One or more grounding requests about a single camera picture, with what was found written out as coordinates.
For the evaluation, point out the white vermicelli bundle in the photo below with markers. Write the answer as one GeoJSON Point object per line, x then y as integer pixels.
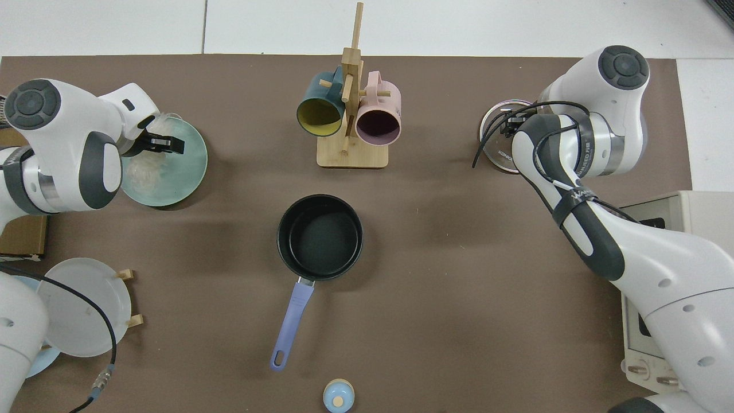
{"type": "Point", "coordinates": [143, 172]}

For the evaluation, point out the glass lid with blue knob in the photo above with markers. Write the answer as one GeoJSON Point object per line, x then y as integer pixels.
{"type": "Point", "coordinates": [502, 163]}

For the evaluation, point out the pale green plate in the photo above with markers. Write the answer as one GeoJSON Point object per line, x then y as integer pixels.
{"type": "Point", "coordinates": [183, 178]}

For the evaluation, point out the wooden plate rack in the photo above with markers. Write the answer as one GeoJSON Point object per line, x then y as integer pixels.
{"type": "Point", "coordinates": [137, 320]}

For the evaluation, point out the grey plate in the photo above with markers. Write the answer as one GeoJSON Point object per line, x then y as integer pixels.
{"type": "Point", "coordinates": [86, 321]}

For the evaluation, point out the light blue plate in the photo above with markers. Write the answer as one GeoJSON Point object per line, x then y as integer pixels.
{"type": "Point", "coordinates": [46, 358]}

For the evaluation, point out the pink cup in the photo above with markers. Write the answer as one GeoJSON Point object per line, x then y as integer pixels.
{"type": "Point", "coordinates": [378, 126]}

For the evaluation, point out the dark teal cup yellow inside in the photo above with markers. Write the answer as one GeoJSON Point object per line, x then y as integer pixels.
{"type": "Point", "coordinates": [321, 115]}

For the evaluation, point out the wooden cup stand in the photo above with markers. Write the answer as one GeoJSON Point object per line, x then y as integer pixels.
{"type": "Point", "coordinates": [352, 158]}

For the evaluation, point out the brown table cloth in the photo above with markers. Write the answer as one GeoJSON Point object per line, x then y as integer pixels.
{"type": "Point", "coordinates": [459, 287]}

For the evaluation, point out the pale toaster oven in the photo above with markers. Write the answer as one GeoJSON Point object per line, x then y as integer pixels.
{"type": "Point", "coordinates": [705, 209]}

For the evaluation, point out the dark grey panel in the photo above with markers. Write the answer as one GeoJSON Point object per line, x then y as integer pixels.
{"type": "Point", "coordinates": [723, 10]}

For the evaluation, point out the small blue round thing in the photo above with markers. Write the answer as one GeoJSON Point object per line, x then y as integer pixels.
{"type": "Point", "coordinates": [332, 396]}

